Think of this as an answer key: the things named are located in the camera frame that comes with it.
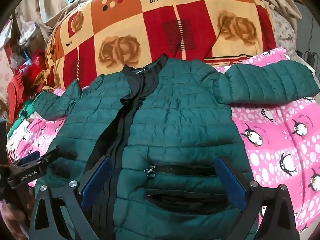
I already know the green quilted puffer jacket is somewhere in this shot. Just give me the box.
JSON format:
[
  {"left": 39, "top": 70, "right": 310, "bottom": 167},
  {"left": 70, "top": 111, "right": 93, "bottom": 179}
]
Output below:
[{"left": 32, "top": 54, "right": 320, "bottom": 240}]

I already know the red clothes pile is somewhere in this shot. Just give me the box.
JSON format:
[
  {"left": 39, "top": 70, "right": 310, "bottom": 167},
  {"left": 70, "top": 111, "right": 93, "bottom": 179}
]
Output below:
[{"left": 7, "top": 50, "right": 55, "bottom": 124}]

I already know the teal green garment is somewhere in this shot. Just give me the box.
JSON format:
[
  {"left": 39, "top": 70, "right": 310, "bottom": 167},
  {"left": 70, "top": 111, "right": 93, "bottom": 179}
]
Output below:
[{"left": 7, "top": 100, "right": 35, "bottom": 139}]

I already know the pink penguin blanket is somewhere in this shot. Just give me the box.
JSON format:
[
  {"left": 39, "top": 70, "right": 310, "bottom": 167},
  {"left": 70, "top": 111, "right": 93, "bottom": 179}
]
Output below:
[{"left": 6, "top": 47, "right": 320, "bottom": 235}]

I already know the plastic bags clutter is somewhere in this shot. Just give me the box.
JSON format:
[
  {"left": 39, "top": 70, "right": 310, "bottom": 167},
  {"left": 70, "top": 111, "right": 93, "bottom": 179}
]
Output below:
[{"left": 1, "top": 14, "right": 46, "bottom": 63}]

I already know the beige curtain fabric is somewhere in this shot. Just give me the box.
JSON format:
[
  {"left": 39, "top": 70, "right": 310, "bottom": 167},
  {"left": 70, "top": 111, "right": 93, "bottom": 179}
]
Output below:
[{"left": 15, "top": 0, "right": 88, "bottom": 42}]

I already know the floral white bedsheet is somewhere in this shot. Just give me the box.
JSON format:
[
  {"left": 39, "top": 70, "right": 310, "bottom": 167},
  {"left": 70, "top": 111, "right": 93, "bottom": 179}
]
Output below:
[{"left": 264, "top": 0, "right": 303, "bottom": 55}]

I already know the red orange rose blanket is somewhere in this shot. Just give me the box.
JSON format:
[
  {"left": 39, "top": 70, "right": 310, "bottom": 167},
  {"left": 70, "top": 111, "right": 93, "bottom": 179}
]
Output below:
[{"left": 46, "top": 0, "right": 276, "bottom": 88}]

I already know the black power adapter with cables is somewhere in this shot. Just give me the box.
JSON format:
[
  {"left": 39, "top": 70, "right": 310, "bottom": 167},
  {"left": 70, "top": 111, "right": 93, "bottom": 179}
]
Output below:
[{"left": 297, "top": 16, "right": 319, "bottom": 70}]

